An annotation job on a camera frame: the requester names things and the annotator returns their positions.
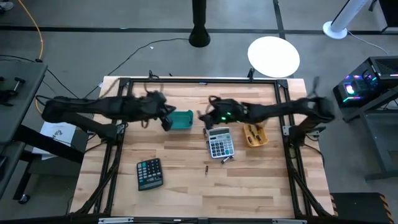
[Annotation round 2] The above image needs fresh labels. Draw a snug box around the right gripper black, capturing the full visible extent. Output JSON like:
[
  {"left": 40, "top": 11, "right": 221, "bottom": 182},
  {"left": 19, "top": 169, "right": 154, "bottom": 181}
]
[{"left": 198, "top": 101, "right": 223, "bottom": 130}]

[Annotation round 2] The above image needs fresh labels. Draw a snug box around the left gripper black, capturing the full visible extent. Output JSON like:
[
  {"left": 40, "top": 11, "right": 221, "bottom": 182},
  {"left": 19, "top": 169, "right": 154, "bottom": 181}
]
[{"left": 146, "top": 90, "right": 177, "bottom": 121}]

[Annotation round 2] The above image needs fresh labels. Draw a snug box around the silver desk calculator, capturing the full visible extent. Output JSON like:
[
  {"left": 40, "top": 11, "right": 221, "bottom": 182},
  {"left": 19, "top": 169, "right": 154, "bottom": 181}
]
[{"left": 207, "top": 126, "right": 236, "bottom": 159}]

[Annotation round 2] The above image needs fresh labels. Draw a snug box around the black desk calculator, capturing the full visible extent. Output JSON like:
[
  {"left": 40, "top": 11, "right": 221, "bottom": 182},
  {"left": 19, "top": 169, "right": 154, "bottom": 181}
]
[{"left": 136, "top": 157, "right": 165, "bottom": 192}]

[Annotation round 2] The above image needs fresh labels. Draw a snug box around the green plastic bin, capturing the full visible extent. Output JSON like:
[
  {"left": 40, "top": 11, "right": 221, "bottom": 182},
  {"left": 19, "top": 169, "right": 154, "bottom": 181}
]
[{"left": 169, "top": 109, "right": 195, "bottom": 131}]

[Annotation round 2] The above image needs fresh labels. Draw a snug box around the yellow plastic bin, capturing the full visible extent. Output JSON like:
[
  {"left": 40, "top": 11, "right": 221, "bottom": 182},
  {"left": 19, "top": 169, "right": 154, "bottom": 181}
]
[{"left": 243, "top": 123, "right": 269, "bottom": 148}]

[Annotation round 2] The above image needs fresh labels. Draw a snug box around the black pole with base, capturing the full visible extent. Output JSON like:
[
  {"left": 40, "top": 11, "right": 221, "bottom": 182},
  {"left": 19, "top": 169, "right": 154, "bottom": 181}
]
[{"left": 188, "top": 0, "right": 211, "bottom": 49}]

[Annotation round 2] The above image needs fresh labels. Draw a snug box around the white round disc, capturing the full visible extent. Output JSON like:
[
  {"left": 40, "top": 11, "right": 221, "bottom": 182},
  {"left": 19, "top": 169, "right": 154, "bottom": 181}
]
[{"left": 247, "top": 35, "right": 301, "bottom": 78}]

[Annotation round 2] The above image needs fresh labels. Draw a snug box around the white paper sheet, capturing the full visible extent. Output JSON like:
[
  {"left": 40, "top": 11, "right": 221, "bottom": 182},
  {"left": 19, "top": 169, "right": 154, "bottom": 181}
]
[{"left": 32, "top": 121, "right": 77, "bottom": 161}]

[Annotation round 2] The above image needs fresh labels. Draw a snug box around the grey side table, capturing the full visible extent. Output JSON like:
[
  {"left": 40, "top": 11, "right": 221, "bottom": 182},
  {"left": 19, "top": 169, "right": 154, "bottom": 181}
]
[{"left": 0, "top": 61, "right": 49, "bottom": 200}]

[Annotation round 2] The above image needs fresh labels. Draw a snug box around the black clamp tool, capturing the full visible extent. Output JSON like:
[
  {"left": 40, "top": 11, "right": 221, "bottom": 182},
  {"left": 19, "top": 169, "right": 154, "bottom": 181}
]
[{"left": 0, "top": 76, "right": 26, "bottom": 107}]

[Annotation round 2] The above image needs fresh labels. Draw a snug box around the computer case with RGB lights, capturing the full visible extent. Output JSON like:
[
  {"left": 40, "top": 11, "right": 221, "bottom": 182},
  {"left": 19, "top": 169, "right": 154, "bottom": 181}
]
[{"left": 332, "top": 55, "right": 398, "bottom": 108}]

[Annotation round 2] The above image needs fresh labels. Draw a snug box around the black equipment stand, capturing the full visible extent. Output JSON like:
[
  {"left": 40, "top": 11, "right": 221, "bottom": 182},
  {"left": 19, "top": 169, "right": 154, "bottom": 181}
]
[{"left": 341, "top": 89, "right": 398, "bottom": 182}]

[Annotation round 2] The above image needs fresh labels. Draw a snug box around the black box with striped edge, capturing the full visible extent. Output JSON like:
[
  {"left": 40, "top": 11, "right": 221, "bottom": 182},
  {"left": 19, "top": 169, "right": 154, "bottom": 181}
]
[{"left": 329, "top": 192, "right": 395, "bottom": 224}]

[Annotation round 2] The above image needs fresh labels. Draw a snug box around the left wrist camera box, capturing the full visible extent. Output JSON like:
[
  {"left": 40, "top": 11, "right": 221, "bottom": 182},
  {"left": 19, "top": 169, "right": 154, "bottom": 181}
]
[{"left": 160, "top": 115, "right": 174, "bottom": 132}]

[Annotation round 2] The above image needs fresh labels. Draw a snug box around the black aluminium table frame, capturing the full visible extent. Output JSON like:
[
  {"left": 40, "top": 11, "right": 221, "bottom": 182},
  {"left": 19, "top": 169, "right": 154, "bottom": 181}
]
[{"left": 70, "top": 76, "right": 335, "bottom": 219}]

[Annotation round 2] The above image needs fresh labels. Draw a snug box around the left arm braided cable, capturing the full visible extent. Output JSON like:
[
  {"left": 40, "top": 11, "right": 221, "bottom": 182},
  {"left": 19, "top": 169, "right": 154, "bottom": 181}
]
[{"left": 99, "top": 77, "right": 121, "bottom": 100}]

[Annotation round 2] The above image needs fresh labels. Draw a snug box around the black floor cable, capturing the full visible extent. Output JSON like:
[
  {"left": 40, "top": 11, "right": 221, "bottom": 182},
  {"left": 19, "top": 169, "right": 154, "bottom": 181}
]
[{"left": 83, "top": 37, "right": 190, "bottom": 99}]

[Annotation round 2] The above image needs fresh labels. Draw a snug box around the silver metal bracket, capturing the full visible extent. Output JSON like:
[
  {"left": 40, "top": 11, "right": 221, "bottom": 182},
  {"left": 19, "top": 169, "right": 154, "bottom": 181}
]
[
  {"left": 98, "top": 217, "right": 135, "bottom": 224},
  {"left": 271, "top": 218, "right": 308, "bottom": 224}
]

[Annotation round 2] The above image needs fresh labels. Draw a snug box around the yellow cable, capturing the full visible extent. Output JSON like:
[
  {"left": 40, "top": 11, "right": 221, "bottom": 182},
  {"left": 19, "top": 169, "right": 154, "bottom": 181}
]
[{"left": 17, "top": 0, "right": 45, "bottom": 113}]

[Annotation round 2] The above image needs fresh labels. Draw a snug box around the white floor cable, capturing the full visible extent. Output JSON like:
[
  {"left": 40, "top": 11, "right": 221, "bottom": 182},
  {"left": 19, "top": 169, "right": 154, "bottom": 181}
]
[{"left": 346, "top": 30, "right": 390, "bottom": 56}]

